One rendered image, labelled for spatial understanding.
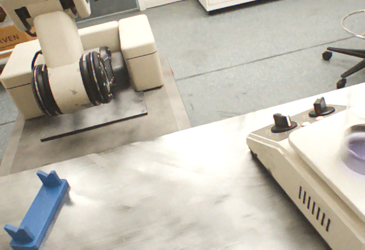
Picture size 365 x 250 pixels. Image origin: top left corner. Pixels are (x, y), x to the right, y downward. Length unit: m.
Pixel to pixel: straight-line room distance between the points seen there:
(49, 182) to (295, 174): 0.31
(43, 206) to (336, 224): 0.34
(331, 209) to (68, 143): 0.99
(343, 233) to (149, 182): 0.23
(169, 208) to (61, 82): 0.66
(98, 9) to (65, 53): 2.27
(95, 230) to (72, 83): 0.63
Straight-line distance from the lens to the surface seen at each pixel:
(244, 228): 0.38
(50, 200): 0.46
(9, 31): 2.40
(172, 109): 1.18
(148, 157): 0.47
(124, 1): 3.24
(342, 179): 0.32
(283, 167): 0.37
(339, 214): 0.32
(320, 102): 0.43
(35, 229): 0.44
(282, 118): 0.40
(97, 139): 1.15
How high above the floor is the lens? 1.08
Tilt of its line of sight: 38 degrees down
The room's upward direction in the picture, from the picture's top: 11 degrees counter-clockwise
